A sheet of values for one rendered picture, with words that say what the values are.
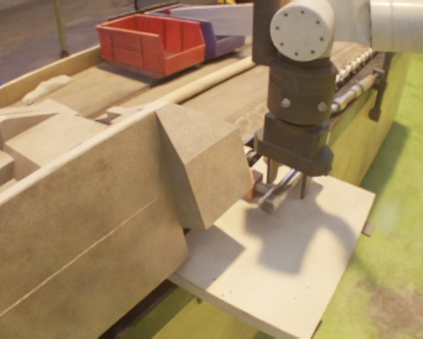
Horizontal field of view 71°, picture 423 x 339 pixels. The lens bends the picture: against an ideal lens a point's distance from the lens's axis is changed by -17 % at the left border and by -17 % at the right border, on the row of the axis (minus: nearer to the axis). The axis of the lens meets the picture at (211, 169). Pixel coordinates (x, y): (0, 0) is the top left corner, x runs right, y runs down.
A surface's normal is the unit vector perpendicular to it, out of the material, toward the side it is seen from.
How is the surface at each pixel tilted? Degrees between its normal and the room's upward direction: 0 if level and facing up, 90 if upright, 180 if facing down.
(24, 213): 80
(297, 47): 90
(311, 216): 0
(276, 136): 90
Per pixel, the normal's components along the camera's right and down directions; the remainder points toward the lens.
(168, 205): 0.77, 0.24
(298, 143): -0.62, 0.48
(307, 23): -0.40, 0.56
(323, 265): 0.00, -0.79
